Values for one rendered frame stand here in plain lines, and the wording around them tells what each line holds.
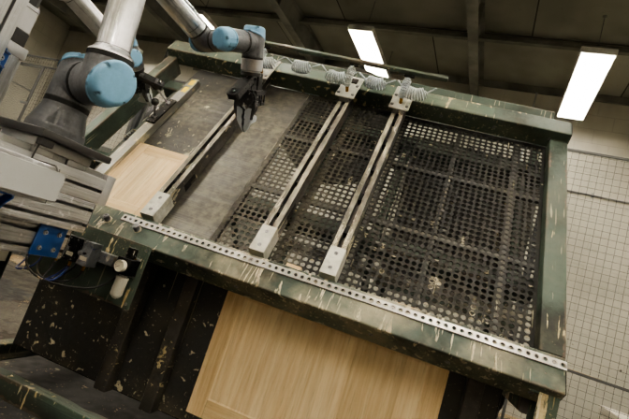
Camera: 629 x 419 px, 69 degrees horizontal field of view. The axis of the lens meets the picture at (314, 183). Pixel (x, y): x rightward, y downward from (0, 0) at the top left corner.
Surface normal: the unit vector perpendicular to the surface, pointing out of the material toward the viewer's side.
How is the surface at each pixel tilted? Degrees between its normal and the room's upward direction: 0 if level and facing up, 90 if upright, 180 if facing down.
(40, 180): 90
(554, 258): 58
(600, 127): 90
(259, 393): 90
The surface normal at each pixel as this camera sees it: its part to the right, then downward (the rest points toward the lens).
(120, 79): 0.76, 0.28
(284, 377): -0.19, -0.25
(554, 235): 0.00, -0.70
